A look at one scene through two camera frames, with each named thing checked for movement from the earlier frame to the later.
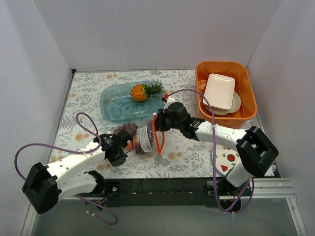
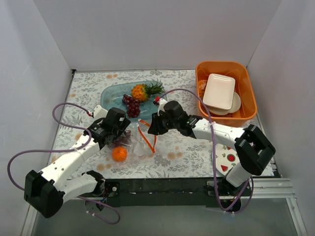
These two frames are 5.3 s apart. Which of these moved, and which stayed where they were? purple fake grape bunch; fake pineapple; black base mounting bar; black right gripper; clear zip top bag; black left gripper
Moved: black left gripper; purple fake grape bunch
Stayed: black base mounting bar; fake pineapple; black right gripper; clear zip top bag
